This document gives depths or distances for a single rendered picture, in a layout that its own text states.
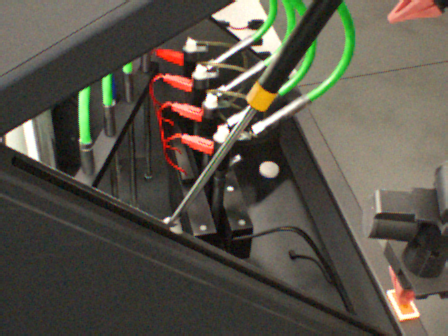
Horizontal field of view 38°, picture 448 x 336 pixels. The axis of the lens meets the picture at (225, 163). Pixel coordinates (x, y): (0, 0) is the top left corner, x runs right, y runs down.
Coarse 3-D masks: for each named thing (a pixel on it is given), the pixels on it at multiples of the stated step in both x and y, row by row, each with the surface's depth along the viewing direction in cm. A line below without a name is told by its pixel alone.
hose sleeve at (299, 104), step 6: (306, 96) 96; (294, 102) 97; (300, 102) 96; (306, 102) 96; (282, 108) 98; (288, 108) 97; (294, 108) 97; (300, 108) 97; (276, 114) 97; (282, 114) 97; (288, 114) 97; (264, 120) 98; (270, 120) 98; (276, 120) 97; (282, 120) 98; (264, 126) 98; (270, 126) 98
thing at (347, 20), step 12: (348, 12) 88; (348, 24) 89; (348, 36) 90; (348, 48) 92; (348, 60) 93; (336, 72) 94; (324, 84) 96; (84, 96) 86; (312, 96) 96; (84, 108) 88; (84, 120) 89; (84, 132) 91; (84, 144) 92
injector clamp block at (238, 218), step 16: (176, 112) 127; (160, 128) 130; (192, 160) 117; (176, 176) 116; (176, 192) 118; (224, 192) 112; (240, 192) 112; (176, 208) 121; (192, 208) 109; (208, 208) 109; (224, 208) 109; (240, 208) 109; (192, 224) 106; (208, 224) 106; (224, 224) 111; (240, 224) 106; (208, 240) 106; (224, 240) 112; (240, 240) 108; (240, 256) 111
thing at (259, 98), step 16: (320, 0) 47; (336, 0) 46; (304, 16) 48; (320, 16) 47; (304, 32) 48; (288, 48) 49; (304, 48) 49; (272, 64) 50; (288, 64) 50; (272, 80) 51; (256, 96) 52; (272, 96) 51; (240, 128) 54; (224, 144) 55; (208, 176) 57; (192, 192) 59; (176, 224) 61
